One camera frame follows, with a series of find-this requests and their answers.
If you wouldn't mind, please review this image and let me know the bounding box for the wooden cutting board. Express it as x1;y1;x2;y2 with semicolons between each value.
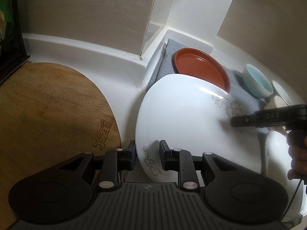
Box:
1;63;121;229

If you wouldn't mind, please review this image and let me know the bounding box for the light blue ceramic bowl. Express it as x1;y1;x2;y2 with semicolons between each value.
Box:
242;64;274;99

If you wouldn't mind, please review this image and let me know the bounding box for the dark framed object at left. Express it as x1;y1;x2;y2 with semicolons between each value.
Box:
1;0;30;83

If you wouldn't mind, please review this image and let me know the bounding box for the person's right hand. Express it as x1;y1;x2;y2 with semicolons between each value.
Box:
287;130;306;180

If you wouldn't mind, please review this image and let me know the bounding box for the beige small bowl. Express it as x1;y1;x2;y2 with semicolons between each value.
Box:
264;96;288;110

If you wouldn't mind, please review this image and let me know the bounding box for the black cable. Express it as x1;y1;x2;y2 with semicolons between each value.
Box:
280;177;304;223

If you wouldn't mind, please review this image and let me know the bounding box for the white ceramic bowl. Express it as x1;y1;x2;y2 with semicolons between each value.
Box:
265;131;306;223

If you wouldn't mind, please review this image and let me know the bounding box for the large white floral plate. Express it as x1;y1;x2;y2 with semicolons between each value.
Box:
135;74;261;182

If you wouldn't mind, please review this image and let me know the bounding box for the red-brown plastic plate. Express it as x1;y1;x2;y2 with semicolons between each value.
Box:
173;48;231;92

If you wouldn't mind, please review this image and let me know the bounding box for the white small bowl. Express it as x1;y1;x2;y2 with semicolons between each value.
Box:
272;81;293;106

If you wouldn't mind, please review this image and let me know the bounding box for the grey felt mat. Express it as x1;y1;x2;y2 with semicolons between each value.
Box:
146;39;266;114

